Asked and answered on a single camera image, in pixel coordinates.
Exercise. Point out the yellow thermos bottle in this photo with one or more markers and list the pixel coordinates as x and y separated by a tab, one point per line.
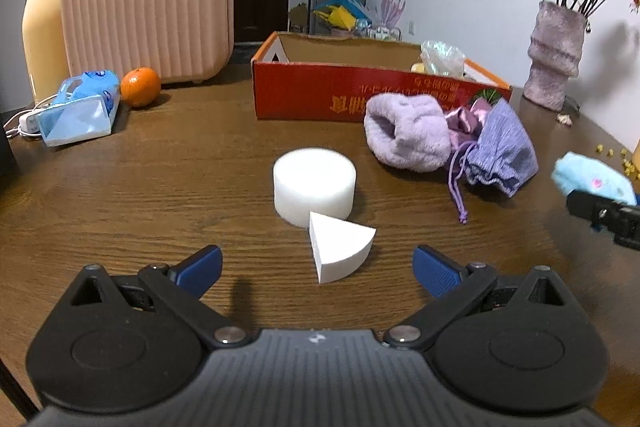
45	37

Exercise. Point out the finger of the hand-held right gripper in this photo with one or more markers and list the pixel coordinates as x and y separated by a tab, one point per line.
592	209

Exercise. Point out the blue tissue pack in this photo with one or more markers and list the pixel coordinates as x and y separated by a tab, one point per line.
80	112

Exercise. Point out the light blue plush toy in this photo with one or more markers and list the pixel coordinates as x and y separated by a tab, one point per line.
590	174

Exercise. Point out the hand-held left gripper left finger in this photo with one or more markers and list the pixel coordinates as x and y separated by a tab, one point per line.
202	269

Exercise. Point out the red cardboard box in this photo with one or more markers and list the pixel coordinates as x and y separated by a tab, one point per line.
310	92

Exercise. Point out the white round sponge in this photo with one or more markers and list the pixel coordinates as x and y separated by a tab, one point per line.
315	184

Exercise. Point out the blue and yellow bags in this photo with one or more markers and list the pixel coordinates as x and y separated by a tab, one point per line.
342	14

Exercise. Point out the purple fluffy sock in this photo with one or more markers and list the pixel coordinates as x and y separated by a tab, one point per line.
405	137

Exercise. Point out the scattered yellow crumbs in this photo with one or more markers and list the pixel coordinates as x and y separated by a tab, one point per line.
624	153

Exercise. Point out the purple textured vase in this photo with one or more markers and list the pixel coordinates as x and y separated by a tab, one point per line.
555	52

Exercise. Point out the white wedge sponge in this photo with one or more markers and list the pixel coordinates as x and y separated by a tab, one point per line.
337	247

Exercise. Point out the fallen pink petal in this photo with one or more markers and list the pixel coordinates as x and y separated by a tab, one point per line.
564	119

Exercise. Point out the pink ribbed suitcase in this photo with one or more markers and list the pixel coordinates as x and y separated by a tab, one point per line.
145	7

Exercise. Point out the orange fruit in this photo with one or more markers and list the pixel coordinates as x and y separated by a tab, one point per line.
140	88

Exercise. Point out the crinkled clear plastic bag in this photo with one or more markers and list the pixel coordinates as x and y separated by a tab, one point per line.
442	57

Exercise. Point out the purple flower wall decor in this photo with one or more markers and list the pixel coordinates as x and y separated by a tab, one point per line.
391	7

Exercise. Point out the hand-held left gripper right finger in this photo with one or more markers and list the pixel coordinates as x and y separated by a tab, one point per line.
435	272

